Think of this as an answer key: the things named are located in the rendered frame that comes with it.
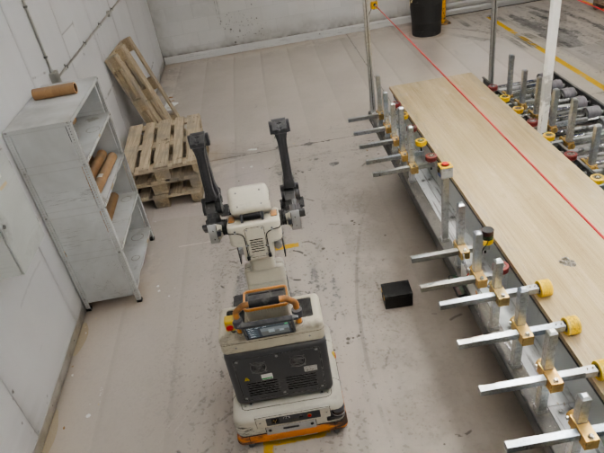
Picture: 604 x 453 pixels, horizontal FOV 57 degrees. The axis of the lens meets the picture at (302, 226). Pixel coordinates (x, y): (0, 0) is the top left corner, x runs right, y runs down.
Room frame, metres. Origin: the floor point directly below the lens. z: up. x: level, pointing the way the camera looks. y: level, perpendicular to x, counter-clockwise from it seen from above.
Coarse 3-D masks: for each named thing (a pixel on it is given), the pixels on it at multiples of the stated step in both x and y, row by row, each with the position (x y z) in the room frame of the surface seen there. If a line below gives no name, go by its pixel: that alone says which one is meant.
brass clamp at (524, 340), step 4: (512, 316) 1.73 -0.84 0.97; (512, 320) 1.70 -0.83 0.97; (512, 324) 1.70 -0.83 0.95; (516, 324) 1.68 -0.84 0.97; (524, 324) 1.67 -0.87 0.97; (512, 328) 1.69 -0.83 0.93; (516, 328) 1.66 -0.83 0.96; (520, 328) 1.65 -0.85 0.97; (524, 328) 1.65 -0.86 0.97; (528, 328) 1.64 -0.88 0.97; (520, 332) 1.63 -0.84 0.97; (524, 332) 1.63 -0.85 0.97; (520, 336) 1.62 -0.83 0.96; (524, 336) 1.60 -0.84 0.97; (528, 336) 1.60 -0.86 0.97; (532, 336) 1.60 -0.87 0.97; (520, 340) 1.61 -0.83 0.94; (524, 340) 1.60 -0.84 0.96; (528, 340) 1.60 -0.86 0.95; (532, 340) 1.60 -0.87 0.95; (524, 344) 1.60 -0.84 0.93; (528, 344) 1.60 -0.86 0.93
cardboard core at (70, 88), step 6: (60, 84) 4.02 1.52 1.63; (66, 84) 4.01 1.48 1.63; (72, 84) 4.00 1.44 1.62; (36, 90) 4.00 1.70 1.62; (42, 90) 4.00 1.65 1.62; (48, 90) 3.99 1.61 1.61; (54, 90) 3.99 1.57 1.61; (60, 90) 3.99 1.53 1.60; (66, 90) 3.99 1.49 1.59; (72, 90) 3.99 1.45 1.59; (36, 96) 3.98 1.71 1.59; (42, 96) 3.99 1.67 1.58; (48, 96) 3.99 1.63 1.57; (54, 96) 4.00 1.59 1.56
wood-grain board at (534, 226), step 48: (432, 96) 4.41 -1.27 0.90; (480, 96) 4.25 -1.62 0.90; (432, 144) 3.57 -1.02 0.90; (480, 144) 3.45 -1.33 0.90; (528, 144) 3.33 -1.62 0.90; (480, 192) 2.84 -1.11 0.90; (528, 192) 2.75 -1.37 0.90; (576, 192) 2.67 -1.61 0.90; (528, 240) 2.31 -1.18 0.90; (576, 240) 2.25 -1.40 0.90; (576, 288) 1.90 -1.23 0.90; (576, 336) 1.62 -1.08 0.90
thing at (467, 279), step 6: (468, 276) 2.16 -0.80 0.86; (474, 276) 2.15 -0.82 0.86; (486, 276) 2.13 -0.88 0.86; (492, 276) 2.13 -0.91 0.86; (504, 276) 2.13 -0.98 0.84; (432, 282) 2.15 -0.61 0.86; (438, 282) 2.15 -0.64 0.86; (444, 282) 2.14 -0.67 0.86; (450, 282) 2.13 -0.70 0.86; (456, 282) 2.13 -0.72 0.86; (462, 282) 2.13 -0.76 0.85; (468, 282) 2.13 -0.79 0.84; (474, 282) 2.13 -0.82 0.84; (420, 288) 2.15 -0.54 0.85; (426, 288) 2.13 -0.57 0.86; (432, 288) 2.13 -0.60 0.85; (438, 288) 2.13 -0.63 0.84; (444, 288) 2.13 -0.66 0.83
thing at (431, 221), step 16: (400, 176) 3.62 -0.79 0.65; (416, 192) 3.28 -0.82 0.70; (416, 208) 3.18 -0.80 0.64; (432, 208) 3.06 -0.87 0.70; (432, 224) 2.88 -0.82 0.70; (464, 288) 2.25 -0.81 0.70; (480, 304) 2.11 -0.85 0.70; (480, 320) 2.01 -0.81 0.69; (496, 352) 1.80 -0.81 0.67; (512, 368) 1.66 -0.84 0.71; (528, 400) 1.49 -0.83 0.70; (528, 416) 1.45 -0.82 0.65; (544, 416) 1.40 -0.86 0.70; (544, 432) 1.33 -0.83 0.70; (544, 448) 1.30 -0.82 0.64; (560, 448) 1.25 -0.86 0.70
